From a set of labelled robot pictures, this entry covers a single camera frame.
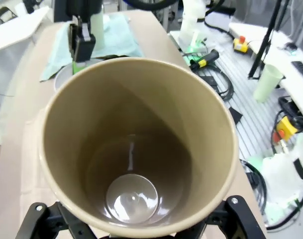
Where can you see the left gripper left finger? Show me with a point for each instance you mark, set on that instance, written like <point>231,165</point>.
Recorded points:
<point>41,224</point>

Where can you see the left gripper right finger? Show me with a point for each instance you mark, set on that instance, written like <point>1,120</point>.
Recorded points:
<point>238,219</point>

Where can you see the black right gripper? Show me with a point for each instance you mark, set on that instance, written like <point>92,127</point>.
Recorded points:
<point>76,11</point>

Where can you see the white round bowl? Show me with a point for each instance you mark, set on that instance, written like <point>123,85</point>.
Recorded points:
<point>63,77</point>

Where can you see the green towel mat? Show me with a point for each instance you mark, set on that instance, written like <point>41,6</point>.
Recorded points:
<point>121,37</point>

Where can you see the tall beige plastic cup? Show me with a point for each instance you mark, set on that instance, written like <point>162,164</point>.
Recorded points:
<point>141,112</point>

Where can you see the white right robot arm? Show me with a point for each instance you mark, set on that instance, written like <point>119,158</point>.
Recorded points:
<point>191,22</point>

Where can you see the dark brown serving tray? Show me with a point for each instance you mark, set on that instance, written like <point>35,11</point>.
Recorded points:
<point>116,56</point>

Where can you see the white side table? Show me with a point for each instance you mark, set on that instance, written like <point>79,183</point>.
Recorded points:
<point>14,30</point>

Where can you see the black folding chair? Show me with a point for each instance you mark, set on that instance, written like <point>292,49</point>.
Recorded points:
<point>3,13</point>

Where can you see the black square pad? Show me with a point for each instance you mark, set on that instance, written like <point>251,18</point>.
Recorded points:
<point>211,81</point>
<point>235,115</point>

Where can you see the yellow emergency stop button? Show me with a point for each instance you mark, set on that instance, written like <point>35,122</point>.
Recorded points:
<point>286,127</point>
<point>239,46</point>

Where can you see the pale mint plastic cup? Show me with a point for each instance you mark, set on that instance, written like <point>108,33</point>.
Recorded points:
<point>267,82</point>

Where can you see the white operator desk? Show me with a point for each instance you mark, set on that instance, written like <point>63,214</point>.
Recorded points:
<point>255,32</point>

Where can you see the black computer mouse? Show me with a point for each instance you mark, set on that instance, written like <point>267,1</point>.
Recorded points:
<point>289,45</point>

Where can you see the black camera stand pole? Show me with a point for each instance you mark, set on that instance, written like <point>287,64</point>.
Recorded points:
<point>265,39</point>

